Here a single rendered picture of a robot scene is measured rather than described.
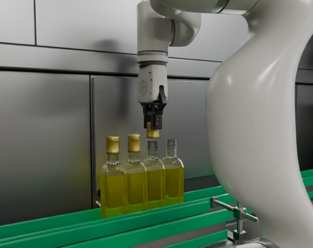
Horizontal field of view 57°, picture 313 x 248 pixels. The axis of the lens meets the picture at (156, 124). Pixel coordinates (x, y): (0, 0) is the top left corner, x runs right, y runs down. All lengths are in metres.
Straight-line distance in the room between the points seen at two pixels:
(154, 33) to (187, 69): 0.28
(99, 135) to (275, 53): 0.63
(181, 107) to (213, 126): 0.65
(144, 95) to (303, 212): 0.53
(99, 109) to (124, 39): 0.24
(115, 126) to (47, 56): 0.27
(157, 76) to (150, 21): 0.14
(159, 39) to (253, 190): 0.53
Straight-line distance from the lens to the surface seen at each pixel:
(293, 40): 0.34
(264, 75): 0.31
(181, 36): 0.79
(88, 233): 0.72
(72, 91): 0.86
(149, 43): 0.76
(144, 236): 0.69
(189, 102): 1.00
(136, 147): 0.75
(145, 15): 0.78
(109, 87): 0.86
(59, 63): 0.84
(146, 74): 0.76
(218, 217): 0.80
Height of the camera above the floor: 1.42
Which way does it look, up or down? 4 degrees down
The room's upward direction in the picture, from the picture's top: straight up
